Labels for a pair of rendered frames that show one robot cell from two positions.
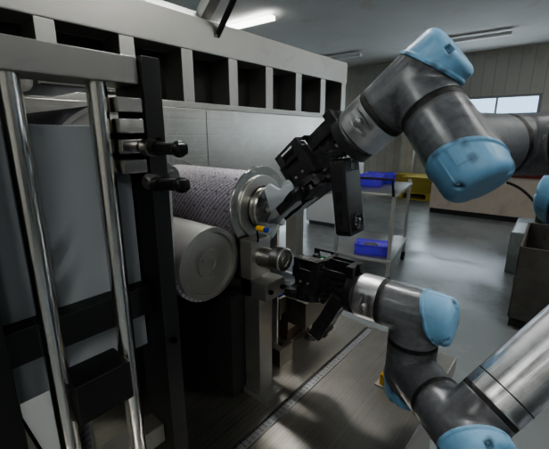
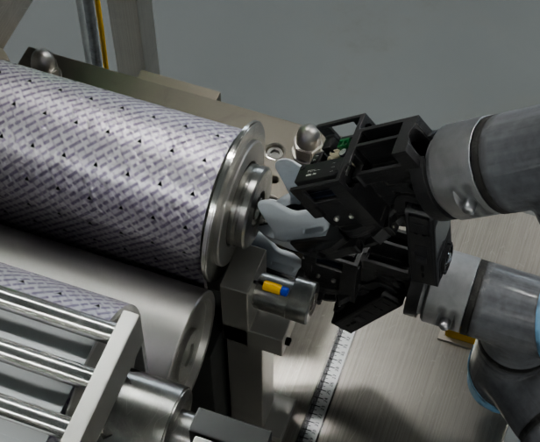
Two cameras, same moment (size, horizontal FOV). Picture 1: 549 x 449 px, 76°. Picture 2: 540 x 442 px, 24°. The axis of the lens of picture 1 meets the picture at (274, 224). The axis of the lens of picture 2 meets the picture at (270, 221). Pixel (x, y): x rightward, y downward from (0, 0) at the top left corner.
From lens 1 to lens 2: 83 cm
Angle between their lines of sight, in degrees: 46
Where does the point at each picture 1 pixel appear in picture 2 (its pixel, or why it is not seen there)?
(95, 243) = not seen: outside the picture
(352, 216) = (440, 264)
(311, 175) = (370, 225)
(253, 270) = (250, 317)
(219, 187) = (158, 210)
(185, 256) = not seen: hidden behind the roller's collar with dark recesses
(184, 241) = (157, 367)
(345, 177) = (434, 235)
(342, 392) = (390, 373)
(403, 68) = not seen: outside the picture
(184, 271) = not seen: hidden behind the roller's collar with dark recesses
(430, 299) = not seen: outside the picture
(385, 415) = (465, 399)
